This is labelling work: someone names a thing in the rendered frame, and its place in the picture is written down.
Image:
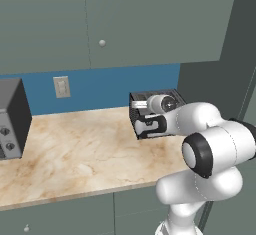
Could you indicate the black toaster oven knob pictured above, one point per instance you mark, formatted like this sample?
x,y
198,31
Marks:
x,y
10,145
4,131

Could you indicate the grey-green cupboard door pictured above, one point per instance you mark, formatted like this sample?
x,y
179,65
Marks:
x,y
153,19
66,217
43,22

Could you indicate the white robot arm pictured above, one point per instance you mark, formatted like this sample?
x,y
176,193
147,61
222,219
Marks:
x,y
216,139

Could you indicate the black toaster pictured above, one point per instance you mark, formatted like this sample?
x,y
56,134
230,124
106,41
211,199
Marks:
x,y
140,112

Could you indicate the grey-green upper cupboard door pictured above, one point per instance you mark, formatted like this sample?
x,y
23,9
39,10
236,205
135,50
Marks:
x,y
43,22
153,19

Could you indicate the dark grey toaster oven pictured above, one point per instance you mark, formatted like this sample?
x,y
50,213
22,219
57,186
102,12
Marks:
x,y
16,115

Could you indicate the grey-green lower cupboard door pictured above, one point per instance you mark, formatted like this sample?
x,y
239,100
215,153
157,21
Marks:
x,y
66,217

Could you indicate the tall grey-green cupboard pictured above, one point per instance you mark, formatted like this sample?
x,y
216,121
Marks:
x,y
216,79

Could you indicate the grey wall switch plate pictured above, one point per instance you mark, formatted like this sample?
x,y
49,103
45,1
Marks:
x,y
61,86

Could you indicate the grey-green drawer front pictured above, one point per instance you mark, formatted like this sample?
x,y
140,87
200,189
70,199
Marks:
x,y
138,225
136,199

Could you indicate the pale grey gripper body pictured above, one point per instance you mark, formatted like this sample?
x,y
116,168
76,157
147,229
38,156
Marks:
x,y
139,104

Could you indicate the round white cupboard knob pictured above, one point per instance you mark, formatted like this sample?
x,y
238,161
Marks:
x,y
26,228
102,43

